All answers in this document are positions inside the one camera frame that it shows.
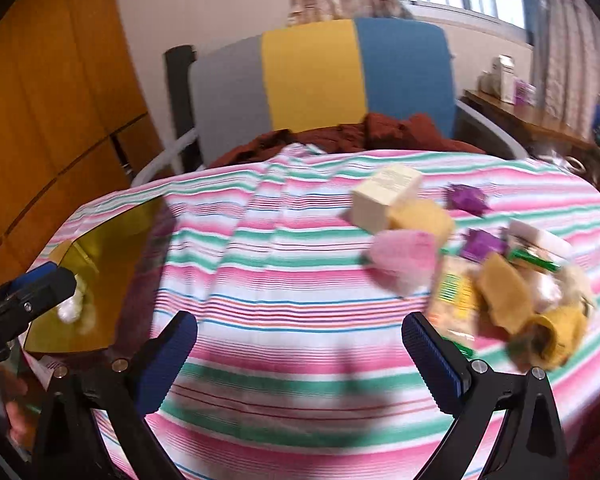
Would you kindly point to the person left hand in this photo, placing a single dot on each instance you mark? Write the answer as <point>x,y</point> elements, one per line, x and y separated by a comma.
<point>22,421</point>

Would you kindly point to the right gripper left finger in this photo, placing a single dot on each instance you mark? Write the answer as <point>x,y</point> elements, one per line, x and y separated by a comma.
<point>127,390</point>

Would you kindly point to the purple snack packet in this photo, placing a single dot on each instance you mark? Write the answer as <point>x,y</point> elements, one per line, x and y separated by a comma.
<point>466,198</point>
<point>479,244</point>

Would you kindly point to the gold metal tray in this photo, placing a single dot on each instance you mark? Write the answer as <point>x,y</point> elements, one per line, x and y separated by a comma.
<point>105,260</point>

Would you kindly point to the white bubble wrap bundle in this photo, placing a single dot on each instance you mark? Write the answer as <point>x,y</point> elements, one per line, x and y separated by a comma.
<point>79,311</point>

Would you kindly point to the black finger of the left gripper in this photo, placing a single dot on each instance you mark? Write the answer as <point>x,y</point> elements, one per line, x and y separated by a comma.
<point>21,308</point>

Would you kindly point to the dark red jacket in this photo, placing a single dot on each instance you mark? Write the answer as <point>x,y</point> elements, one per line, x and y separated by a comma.
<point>375,132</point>

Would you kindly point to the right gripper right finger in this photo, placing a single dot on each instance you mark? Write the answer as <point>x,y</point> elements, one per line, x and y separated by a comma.
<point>530,443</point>

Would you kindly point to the wooden side desk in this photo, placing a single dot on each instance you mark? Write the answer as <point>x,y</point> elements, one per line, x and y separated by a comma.
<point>527,124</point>

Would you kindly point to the yellow knitted sock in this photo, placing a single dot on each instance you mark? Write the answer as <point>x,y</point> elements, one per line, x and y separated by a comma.
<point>548,340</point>

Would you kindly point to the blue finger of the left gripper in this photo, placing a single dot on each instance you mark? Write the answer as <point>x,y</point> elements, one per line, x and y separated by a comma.
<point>26,279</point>

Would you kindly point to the black rolled mat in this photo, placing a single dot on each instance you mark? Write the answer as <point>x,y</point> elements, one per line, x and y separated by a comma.
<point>178,60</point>

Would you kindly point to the white eraser block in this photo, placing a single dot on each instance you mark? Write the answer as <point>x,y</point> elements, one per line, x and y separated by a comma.
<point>542,239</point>

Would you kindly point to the white carton on desk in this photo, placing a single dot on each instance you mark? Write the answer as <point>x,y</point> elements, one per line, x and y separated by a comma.
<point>503,78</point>

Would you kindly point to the cream cardboard box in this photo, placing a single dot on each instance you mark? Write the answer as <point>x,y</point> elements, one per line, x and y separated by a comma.
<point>372,199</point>

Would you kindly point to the green yellow snack packet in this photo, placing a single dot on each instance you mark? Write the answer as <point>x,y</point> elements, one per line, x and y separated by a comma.
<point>454,307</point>

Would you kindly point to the grey yellow blue chair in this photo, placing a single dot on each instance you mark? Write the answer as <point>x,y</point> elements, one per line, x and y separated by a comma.
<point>325,74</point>

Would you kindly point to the striped pink green tablecloth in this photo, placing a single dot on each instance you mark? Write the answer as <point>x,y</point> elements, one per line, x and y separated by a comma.
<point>299,370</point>

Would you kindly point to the pink hair roller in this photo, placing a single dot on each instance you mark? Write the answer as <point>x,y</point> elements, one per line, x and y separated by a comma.
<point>406,259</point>

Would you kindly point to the yellow sponge block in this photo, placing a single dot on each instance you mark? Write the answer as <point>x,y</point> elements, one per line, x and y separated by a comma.
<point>422,215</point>

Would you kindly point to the wooden wardrobe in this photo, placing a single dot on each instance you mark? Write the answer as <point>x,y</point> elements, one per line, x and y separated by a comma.
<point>74,125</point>

